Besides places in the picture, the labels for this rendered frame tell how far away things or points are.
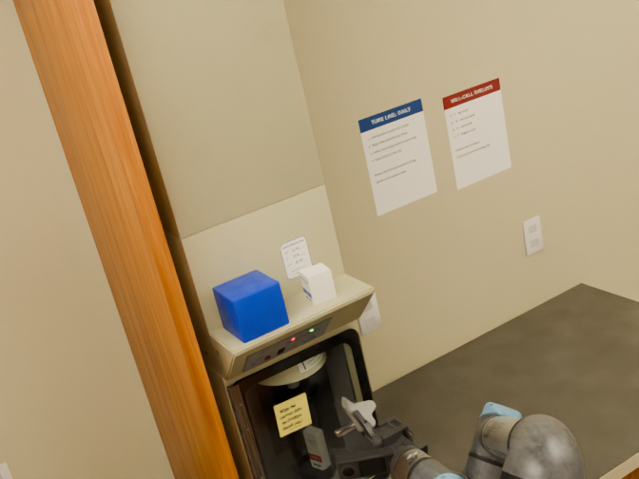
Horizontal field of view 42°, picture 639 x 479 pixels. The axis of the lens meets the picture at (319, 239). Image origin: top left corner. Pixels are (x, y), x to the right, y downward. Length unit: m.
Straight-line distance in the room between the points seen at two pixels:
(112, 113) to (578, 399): 1.40
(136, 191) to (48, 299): 0.62
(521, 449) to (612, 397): 1.02
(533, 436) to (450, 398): 1.06
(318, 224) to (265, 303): 0.23
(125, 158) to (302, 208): 0.41
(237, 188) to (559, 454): 0.76
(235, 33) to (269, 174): 0.27
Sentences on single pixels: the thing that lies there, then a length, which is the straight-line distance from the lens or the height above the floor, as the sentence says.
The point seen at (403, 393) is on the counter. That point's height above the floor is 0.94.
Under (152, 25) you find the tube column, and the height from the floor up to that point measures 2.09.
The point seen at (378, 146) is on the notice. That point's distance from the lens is 2.25.
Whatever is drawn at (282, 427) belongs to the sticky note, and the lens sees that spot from 1.77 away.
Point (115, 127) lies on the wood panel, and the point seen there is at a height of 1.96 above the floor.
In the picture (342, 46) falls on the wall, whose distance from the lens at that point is 2.17.
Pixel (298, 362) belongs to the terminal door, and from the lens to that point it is 1.73.
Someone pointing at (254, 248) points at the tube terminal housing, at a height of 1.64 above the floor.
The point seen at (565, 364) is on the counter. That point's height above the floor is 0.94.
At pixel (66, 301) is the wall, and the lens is 1.99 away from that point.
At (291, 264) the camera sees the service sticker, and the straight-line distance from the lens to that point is 1.67.
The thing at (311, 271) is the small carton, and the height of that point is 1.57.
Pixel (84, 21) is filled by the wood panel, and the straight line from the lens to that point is 1.38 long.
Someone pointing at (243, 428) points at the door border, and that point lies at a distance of 1.73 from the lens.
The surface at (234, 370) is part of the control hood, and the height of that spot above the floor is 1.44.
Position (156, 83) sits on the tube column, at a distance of 1.51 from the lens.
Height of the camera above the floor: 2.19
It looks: 20 degrees down
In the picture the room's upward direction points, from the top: 13 degrees counter-clockwise
